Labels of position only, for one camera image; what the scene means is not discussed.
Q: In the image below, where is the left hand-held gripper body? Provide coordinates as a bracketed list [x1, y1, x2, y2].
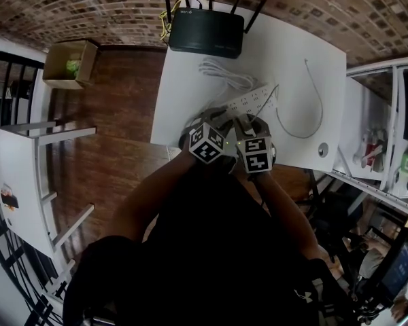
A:
[188, 107, 226, 165]

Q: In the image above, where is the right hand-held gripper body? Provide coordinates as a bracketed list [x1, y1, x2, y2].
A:
[233, 119, 277, 175]

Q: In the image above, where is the white power strip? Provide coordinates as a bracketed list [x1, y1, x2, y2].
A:
[223, 82, 280, 119]

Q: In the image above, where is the white cable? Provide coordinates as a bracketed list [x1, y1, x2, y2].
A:
[250, 58, 324, 139]

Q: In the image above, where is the person's right forearm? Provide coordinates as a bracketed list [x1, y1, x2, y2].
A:
[257, 170, 323, 261]

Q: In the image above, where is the person's left forearm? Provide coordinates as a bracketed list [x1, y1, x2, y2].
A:
[112, 151, 198, 244]

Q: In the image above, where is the black router with antennas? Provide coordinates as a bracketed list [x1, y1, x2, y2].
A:
[163, 0, 268, 60]

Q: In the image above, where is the person's dark shirt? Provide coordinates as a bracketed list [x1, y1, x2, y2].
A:
[63, 163, 360, 326]

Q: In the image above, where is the red package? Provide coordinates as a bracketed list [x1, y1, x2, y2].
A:
[361, 142, 386, 170]

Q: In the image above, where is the white metal shelf rack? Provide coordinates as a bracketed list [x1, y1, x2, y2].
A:
[333, 55, 408, 222]

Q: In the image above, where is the cardboard box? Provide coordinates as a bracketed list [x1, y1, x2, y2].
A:
[42, 39, 99, 91]

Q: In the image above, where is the black tablet screen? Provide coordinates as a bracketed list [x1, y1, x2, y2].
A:
[379, 238, 408, 299]

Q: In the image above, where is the white side table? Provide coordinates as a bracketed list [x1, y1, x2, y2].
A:
[0, 120, 98, 297]

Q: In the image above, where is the black metal railing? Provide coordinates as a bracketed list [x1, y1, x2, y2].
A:
[0, 48, 55, 326]

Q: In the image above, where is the yellow cable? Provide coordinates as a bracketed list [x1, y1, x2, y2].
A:
[158, 0, 205, 43]

